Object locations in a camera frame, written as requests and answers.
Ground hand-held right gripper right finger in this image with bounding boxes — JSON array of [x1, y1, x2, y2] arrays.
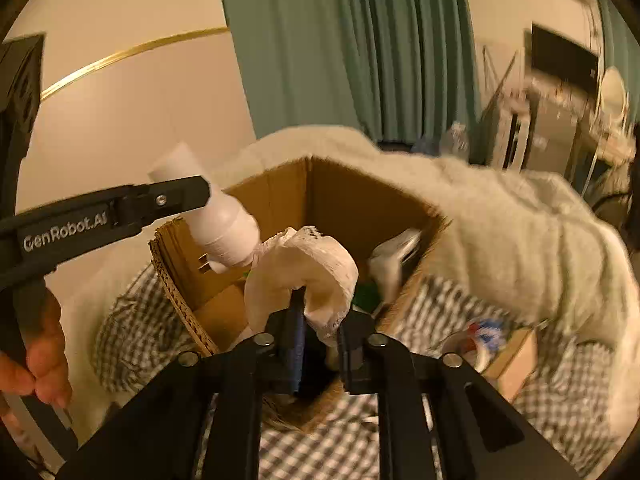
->
[[339, 309, 581, 480]]

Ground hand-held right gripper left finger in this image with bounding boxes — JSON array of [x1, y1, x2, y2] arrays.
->
[[60, 289, 308, 480]]

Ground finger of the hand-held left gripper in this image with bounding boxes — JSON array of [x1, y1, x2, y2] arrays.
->
[[114, 174, 212, 234]]

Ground white plastic bottle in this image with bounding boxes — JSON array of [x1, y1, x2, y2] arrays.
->
[[147, 141, 262, 275]]

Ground green and white carton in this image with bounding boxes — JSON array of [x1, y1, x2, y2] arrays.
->
[[352, 229, 424, 316]]

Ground person's left hand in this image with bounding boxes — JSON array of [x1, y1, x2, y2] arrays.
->
[[0, 289, 74, 417]]

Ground red blue white packet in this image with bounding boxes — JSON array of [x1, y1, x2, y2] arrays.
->
[[467, 319, 507, 357]]

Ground small cardboard box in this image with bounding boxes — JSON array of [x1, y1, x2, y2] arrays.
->
[[480, 327, 539, 402]]

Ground cream knitted blanket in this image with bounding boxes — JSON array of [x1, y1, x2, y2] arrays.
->
[[220, 125, 640, 347]]

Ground grey checked bed sheet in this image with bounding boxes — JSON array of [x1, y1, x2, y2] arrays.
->
[[92, 260, 622, 480]]

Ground green curtain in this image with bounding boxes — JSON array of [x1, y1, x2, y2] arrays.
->
[[592, 0, 640, 92], [216, 0, 476, 144]]

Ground clear water bottle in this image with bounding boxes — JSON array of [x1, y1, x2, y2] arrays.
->
[[442, 121, 471, 164]]

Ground white cabinet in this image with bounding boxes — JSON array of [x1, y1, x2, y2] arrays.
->
[[482, 95, 531, 171]]

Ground grey drawer cabinet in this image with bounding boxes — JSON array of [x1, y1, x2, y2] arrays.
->
[[527, 95, 584, 191]]

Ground round white mirror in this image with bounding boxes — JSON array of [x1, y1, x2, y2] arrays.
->
[[597, 67, 634, 127]]

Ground black wall screen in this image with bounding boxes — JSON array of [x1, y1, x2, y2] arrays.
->
[[530, 22, 600, 95]]

